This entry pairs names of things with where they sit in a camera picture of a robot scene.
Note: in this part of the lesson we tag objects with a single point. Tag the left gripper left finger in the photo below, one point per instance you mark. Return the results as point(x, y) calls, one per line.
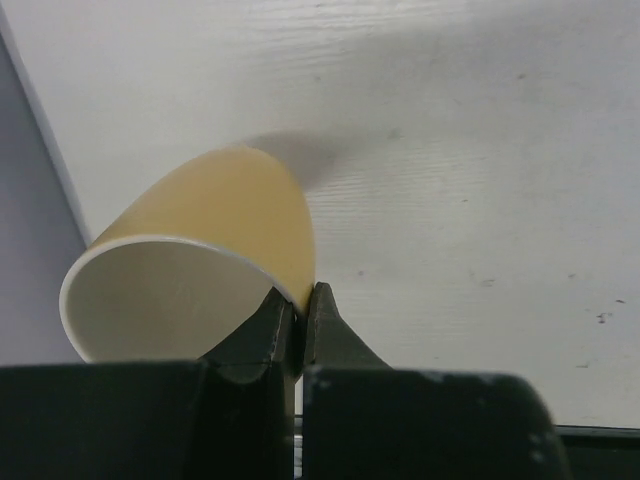
point(226, 415)

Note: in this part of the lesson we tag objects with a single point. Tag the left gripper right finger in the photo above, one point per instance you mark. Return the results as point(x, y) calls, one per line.
point(344, 375)

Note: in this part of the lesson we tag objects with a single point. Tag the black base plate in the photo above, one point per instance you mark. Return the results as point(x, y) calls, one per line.
point(600, 452)

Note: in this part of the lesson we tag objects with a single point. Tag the yellow mug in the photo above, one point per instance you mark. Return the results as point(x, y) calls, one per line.
point(191, 260)

